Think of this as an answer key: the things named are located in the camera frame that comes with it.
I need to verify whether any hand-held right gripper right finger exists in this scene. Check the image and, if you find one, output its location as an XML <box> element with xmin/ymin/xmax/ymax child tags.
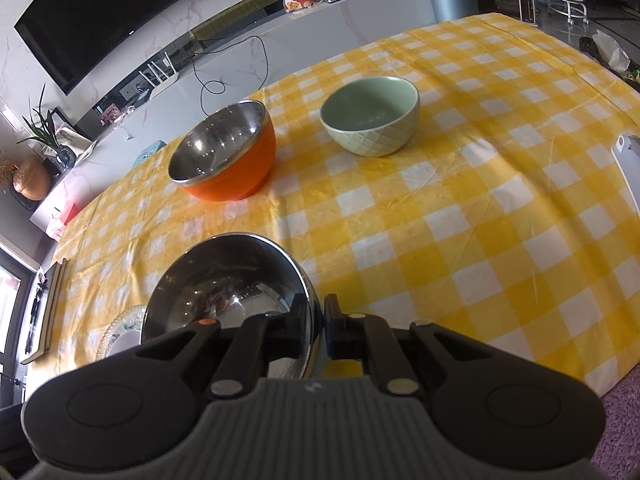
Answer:
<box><xmin>324</xmin><ymin>294</ymin><xmax>485</xmax><ymax>397</ymax></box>

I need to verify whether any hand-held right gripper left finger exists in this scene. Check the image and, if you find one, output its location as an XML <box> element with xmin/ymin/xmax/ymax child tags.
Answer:
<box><xmin>135</xmin><ymin>304</ymin><xmax>308</xmax><ymax>402</ymax></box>

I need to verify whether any blue steel bowl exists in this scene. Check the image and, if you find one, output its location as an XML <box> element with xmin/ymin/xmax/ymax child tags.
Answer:
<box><xmin>140</xmin><ymin>232</ymin><xmax>332</xmax><ymax>382</ymax></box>

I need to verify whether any small white plate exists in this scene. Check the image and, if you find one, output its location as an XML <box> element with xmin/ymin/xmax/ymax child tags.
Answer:
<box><xmin>107</xmin><ymin>331</ymin><xmax>144</xmax><ymax>359</ymax></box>

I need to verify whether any orange steel bowl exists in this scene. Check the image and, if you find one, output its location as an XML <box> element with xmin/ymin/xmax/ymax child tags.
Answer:
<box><xmin>167</xmin><ymin>100</ymin><xmax>278</xmax><ymax>203</ymax></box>

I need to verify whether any clear glass plate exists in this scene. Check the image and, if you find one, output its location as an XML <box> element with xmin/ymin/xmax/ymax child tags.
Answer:
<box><xmin>95</xmin><ymin>305</ymin><xmax>151</xmax><ymax>364</ymax></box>

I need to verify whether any green ceramic bowl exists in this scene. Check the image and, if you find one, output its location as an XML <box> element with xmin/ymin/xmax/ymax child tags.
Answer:
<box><xmin>320</xmin><ymin>76</ymin><xmax>420</xmax><ymax>157</ymax></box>

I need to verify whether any yellow checkered tablecloth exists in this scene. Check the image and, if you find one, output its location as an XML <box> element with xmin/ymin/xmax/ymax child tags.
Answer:
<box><xmin>20</xmin><ymin>12</ymin><xmax>640</xmax><ymax>397</ymax></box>

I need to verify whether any blue plastic stool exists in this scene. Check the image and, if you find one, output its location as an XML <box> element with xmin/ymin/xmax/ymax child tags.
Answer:
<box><xmin>135</xmin><ymin>140</ymin><xmax>167</xmax><ymax>169</ymax></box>

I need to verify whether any black notebook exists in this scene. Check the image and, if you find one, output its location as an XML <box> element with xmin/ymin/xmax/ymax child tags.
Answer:
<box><xmin>22</xmin><ymin>259</ymin><xmax>69</xmax><ymax>365</ymax></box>

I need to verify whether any black pen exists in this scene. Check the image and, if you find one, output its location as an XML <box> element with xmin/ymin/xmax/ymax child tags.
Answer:
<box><xmin>27</xmin><ymin>285</ymin><xmax>44</xmax><ymax>357</ymax></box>

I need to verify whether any pink storage box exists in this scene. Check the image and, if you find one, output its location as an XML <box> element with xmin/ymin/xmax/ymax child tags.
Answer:
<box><xmin>47</xmin><ymin>202</ymin><xmax>76</xmax><ymax>239</ymax></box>

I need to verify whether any glass sliding door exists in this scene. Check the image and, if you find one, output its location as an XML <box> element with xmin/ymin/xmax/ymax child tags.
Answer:
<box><xmin>0</xmin><ymin>245</ymin><xmax>42</xmax><ymax>377</ymax></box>

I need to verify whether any white router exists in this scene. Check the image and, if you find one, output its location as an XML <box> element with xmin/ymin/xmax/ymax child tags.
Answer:
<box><xmin>139</xmin><ymin>57</ymin><xmax>181</xmax><ymax>96</ymax></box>

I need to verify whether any white art print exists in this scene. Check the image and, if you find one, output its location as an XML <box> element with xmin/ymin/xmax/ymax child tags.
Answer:
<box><xmin>57</xmin><ymin>127</ymin><xmax>99</xmax><ymax>156</ymax></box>

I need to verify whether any bronze acorn vase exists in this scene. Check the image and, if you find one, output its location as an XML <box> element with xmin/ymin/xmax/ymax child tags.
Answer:
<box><xmin>12</xmin><ymin>155</ymin><xmax>53</xmax><ymax>201</ymax></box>

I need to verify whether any green plant in glass vase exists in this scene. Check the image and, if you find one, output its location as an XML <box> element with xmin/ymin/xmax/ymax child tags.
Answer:
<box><xmin>17</xmin><ymin>85</ymin><xmax>79</xmax><ymax>169</ymax></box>

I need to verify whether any white flat device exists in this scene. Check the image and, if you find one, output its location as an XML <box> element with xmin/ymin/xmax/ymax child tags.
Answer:
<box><xmin>611</xmin><ymin>134</ymin><xmax>640</xmax><ymax>227</ymax></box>

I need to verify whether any black flat television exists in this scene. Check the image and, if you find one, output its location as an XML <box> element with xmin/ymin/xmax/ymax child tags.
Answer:
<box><xmin>14</xmin><ymin>0</ymin><xmax>231</xmax><ymax>95</ymax></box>

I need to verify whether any small pink heater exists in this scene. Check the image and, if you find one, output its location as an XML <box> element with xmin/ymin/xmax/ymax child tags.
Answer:
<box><xmin>517</xmin><ymin>0</ymin><xmax>544</xmax><ymax>26</ymax></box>

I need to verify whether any white plastic bag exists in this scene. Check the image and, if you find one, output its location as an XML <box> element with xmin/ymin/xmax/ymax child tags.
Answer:
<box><xmin>580</xmin><ymin>30</ymin><xmax>631</xmax><ymax>74</ymax></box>

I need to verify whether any black cable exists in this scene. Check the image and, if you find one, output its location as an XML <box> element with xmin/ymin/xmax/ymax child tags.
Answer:
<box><xmin>192</xmin><ymin>35</ymin><xmax>269</xmax><ymax>116</ymax></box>

